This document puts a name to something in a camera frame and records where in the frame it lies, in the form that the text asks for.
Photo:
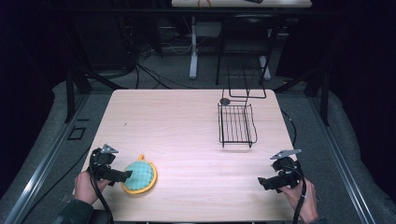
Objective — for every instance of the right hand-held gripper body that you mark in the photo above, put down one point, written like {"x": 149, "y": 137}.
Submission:
{"x": 288, "y": 169}

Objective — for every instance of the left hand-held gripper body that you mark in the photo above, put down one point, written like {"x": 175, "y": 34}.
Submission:
{"x": 101, "y": 165}

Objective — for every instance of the round teal yellow-rimmed sponge pad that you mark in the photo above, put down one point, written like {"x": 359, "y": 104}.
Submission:
{"x": 140, "y": 176}

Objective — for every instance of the person's left hand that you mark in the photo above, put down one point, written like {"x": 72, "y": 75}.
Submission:
{"x": 86, "y": 187}

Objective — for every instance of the person's right hand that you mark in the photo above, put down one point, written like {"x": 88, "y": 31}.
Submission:
{"x": 303, "y": 199}

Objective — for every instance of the black metal stand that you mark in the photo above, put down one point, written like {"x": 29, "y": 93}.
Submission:
{"x": 81, "y": 77}
{"x": 314, "y": 84}

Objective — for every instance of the black chair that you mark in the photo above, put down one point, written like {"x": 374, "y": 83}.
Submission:
{"x": 244, "y": 40}

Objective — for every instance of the white desk with legs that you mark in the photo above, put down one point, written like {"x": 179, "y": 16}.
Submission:
{"x": 218, "y": 18}

